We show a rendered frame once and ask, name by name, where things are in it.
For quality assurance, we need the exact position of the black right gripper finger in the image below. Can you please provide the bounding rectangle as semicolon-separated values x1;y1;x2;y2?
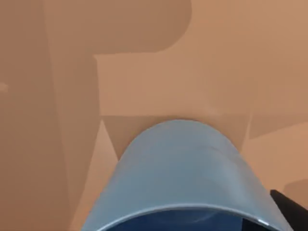
269;189;308;231

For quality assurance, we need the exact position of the light blue cup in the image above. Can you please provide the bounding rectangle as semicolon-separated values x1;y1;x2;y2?
82;118;284;231

